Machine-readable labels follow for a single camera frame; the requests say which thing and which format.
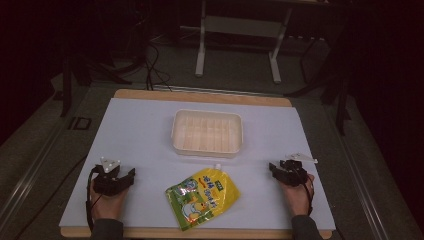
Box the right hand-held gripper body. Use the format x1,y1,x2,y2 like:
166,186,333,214
279,152,319,188

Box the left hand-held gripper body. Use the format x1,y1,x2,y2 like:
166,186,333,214
92,156,125,197

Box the person's left hand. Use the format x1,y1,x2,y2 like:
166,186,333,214
89,183,130,222

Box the person's right hand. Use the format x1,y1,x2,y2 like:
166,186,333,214
279,173,316,218

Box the white table mat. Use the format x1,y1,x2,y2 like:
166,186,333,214
59,97,336,232

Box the white plastic basket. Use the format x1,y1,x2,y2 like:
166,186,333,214
170,108,245,159

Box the yellow green spout pouch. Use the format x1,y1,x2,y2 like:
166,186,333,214
164,163,242,232

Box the black metal stand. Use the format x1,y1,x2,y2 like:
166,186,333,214
284,33,353,137
59,49,134,118

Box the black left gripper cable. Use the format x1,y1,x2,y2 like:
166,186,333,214
85,165,102,233

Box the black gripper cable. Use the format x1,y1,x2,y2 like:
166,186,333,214
85,165,102,233
301,174,316,216

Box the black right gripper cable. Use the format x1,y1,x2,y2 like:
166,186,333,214
301,174,316,216

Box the thin black floor cable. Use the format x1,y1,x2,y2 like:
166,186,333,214
14,155,88,240

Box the black rectangular floor bracket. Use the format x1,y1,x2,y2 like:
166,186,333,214
67,116,93,131

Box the metal floor rail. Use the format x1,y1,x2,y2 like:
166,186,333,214
0,116,73,231
324,103,391,240

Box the black floor cables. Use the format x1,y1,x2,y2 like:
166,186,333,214
143,42,174,92

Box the white metal desk frame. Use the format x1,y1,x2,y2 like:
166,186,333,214
194,0,331,85

